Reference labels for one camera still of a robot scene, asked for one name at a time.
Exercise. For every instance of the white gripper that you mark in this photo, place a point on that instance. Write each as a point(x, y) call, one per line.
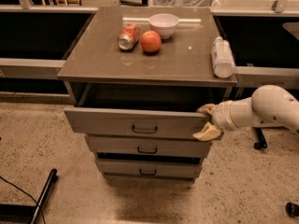
point(221, 116)

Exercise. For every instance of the grey top drawer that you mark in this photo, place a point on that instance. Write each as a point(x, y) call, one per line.
point(135, 123)

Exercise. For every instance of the grey drawer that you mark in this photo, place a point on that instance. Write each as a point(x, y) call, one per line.
point(146, 146)
point(135, 123)
point(148, 168)

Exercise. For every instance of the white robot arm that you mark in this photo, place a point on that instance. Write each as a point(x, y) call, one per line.
point(268, 106)

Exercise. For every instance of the grey drawer cabinet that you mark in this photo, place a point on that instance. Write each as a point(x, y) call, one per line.
point(177, 78)

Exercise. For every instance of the grey middle drawer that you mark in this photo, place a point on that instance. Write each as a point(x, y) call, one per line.
point(146, 146)

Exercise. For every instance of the grey bottom drawer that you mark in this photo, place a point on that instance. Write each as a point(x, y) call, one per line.
point(148, 168)

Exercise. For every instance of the black stand leg right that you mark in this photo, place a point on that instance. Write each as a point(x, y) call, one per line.
point(260, 142)

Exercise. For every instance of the black stand leg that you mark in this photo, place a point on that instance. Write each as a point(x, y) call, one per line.
point(260, 142)
point(38, 209)

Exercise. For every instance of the clear plastic water bottle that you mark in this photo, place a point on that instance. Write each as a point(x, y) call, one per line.
point(222, 58)

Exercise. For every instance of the orange fruit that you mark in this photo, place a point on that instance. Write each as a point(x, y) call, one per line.
point(150, 41)

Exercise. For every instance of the white bowl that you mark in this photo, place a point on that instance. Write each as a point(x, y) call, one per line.
point(164, 24)

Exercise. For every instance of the red soda can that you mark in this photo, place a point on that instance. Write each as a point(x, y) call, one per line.
point(129, 36)

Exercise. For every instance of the black caster wheel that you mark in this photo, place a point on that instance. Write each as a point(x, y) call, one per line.
point(292, 209)

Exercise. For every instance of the black stand leg left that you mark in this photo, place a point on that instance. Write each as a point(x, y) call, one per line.
point(38, 209)

